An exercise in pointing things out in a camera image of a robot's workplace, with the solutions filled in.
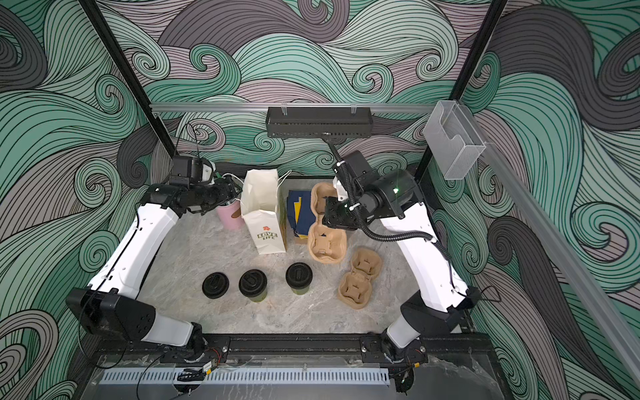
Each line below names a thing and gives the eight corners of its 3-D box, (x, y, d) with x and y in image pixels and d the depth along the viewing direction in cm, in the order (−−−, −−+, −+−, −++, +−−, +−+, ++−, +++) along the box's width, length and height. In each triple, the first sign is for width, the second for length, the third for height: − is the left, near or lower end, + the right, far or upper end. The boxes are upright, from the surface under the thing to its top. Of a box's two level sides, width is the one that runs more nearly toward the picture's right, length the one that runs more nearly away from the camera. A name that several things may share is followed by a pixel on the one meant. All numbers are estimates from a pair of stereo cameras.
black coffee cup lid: (201, 298, 85) (198, 295, 83) (208, 275, 91) (205, 272, 88) (225, 298, 85) (223, 295, 83) (231, 275, 91) (228, 272, 88)
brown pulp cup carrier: (333, 301, 85) (334, 295, 80) (353, 251, 97) (355, 243, 92) (364, 316, 81) (368, 310, 76) (381, 263, 94) (385, 255, 89)
